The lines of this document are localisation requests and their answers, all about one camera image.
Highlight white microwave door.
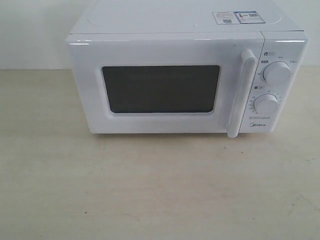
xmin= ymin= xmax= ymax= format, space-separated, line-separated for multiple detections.
xmin=66 ymin=31 xmax=265 ymax=138

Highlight white Midea microwave oven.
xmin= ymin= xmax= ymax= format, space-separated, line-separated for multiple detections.
xmin=67 ymin=0 xmax=309 ymax=135

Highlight lower white control knob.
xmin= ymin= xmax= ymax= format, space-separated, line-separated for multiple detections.
xmin=253 ymin=94 xmax=279 ymax=115

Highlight white control knob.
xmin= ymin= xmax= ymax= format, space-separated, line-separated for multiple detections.
xmin=253 ymin=94 xmax=279 ymax=115
xmin=262 ymin=61 xmax=292 ymax=85

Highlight white warning label sticker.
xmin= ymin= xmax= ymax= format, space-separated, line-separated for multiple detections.
xmin=212 ymin=11 xmax=240 ymax=25

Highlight upper white control knob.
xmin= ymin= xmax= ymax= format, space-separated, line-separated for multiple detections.
xmin=262 ymin=61 xmax=292 ymax=85

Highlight blue energy label sticker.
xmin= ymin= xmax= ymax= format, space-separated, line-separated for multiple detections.
xmin=234 ymin=11 xmax=264 ymax=24

